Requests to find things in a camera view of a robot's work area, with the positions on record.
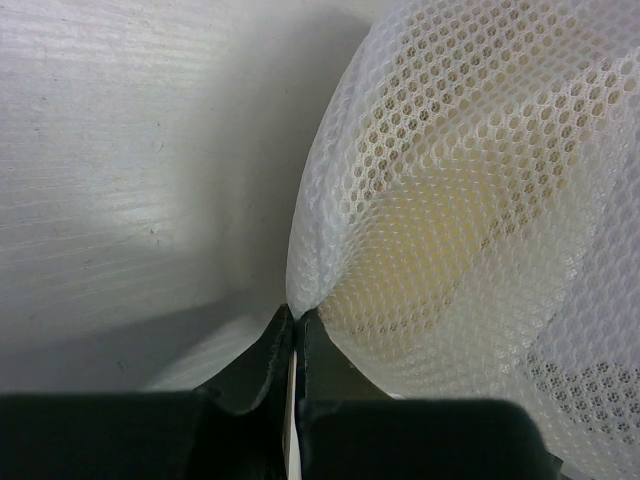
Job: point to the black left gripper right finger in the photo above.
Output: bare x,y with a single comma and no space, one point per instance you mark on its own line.
350,429

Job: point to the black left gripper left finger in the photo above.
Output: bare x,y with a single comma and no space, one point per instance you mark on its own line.
230,427

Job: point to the white mesh laundry bag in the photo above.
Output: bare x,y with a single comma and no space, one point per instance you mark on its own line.
544,93

